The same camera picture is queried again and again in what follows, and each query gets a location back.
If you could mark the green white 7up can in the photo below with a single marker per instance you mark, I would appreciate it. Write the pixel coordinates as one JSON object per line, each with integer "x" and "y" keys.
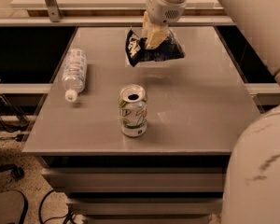
{"x": 133, "y": 110}

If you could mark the grey drawer cabinet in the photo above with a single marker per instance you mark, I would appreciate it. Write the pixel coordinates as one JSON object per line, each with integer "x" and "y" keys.
{"x": 140, "y": 189}

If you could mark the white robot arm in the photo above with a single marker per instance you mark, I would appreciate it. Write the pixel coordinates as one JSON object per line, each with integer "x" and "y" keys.
{"x": 252, "y": 186}

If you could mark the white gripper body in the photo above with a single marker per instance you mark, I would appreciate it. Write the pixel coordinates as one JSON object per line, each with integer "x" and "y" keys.
{"x": 162, "y": 10}

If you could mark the blue chip bag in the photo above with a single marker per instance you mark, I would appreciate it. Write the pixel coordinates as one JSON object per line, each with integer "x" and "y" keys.
{"x": 136, "y": 52}

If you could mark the clear plastic water bottle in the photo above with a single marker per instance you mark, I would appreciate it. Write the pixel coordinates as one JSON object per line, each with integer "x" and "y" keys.
{"x": 74, "y": 74}

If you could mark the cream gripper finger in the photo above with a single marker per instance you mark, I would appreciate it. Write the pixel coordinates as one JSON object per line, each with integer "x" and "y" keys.
{"x": 145, "y": 25}
{"x": 156, "y": 35}

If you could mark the metal railing with glass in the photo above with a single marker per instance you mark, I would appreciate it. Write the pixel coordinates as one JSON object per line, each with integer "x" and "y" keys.
{"x": 123, "y": 12}

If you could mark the grey chair seat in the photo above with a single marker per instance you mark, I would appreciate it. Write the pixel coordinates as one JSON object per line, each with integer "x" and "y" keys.
{"x": 13, "y": 207}

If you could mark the black office chair base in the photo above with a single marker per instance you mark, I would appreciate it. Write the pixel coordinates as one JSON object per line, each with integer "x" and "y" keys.
{"x": 8, "y": 164}

